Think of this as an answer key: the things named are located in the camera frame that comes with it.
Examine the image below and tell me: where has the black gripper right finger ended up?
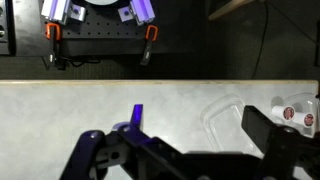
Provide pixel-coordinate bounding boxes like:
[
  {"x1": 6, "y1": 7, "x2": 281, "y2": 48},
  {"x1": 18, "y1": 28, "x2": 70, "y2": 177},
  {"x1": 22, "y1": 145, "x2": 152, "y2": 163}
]
[{"x1": 241, "y1": 104, "x2": 320, "y2": 180}]

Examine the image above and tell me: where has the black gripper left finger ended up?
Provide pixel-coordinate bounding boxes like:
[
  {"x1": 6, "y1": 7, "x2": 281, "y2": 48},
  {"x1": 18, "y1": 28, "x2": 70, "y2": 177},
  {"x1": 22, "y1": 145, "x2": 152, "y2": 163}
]
[{"x1": 59, "y1": 103, "x2": 183, "y2": 180}]

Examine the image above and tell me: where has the white coffee pod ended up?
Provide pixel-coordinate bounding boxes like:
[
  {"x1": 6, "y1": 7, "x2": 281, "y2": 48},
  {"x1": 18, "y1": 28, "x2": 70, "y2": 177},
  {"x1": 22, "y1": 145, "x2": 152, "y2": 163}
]
[
  {"x1": 293, "y1": 112, "x2": 316, "y2": 128},
  {"x1": 271, "y1": 105, "x2": 297, "y2": 122}
]

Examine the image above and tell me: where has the clear plastic food container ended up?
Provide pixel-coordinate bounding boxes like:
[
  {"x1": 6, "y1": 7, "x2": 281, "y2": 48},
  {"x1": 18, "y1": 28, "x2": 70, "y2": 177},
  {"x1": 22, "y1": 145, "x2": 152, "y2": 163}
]
[{"x1": 199, "y1": 94, "x2": 264, "y2": 159}]

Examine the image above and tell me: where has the small clear plastic tub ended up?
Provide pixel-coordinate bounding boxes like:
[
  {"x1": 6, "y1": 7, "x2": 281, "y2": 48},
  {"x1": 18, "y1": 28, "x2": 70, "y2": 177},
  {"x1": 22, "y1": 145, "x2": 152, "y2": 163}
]
[{"x1": 269, "y1": 92, "x2": 320, "y2": 138}]

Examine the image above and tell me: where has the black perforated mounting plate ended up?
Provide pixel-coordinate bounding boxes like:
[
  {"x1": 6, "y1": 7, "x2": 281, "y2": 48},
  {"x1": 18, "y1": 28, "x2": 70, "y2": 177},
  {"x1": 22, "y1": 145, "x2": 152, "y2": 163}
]
[{"x1": 43, "y1": 0, "x2": 158, "y2": 56}]

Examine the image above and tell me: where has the orange black bar clamp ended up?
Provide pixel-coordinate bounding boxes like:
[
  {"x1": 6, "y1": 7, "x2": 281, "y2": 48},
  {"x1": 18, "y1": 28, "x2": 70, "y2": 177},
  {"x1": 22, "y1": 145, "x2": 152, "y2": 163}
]
[
  {"x1": 139, "y1": 24, "x2": 159, "y2": 67},
  {"x1": 45, "y1": 22, "x2": 66, "y2": 71}
]

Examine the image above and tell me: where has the wooden furniture leg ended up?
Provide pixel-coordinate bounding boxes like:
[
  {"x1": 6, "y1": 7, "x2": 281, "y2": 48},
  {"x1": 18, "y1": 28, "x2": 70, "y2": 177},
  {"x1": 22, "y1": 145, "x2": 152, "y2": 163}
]
[{"x1": 208, "y1": 0, "x2": 256, "y2": 22}]

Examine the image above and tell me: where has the grey metal control box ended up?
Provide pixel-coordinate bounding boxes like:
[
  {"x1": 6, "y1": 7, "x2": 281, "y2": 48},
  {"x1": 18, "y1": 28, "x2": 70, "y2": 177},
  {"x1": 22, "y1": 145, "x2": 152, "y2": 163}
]
[{"x1": 0, "y1": 0, "x2": 16, "y2": 56}]

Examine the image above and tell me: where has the thin black floor cable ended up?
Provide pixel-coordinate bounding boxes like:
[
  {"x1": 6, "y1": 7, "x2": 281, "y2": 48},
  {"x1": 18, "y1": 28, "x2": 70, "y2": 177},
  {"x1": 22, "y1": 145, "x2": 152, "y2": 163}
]
[{"x1": 251, "y1": 1, "x2": 270, "y2": 80}]

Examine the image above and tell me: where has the short black looped cable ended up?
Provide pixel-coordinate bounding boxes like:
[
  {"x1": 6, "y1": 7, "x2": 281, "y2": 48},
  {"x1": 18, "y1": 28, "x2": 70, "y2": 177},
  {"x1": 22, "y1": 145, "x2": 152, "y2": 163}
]
[{"x1": 42, "y1": 54, "x2": 102, "y2": 70}]

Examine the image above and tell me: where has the silver aluminium extrusion bracket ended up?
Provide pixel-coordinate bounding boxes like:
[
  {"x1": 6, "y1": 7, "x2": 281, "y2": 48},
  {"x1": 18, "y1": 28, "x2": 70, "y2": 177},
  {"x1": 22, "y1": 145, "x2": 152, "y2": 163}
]
[
  {"x1": 117, "y1": 0, "x2": 156, "y2": 27},
  {"x1": 40, "y1": 0, "x2": 87, "y2": 25}
]

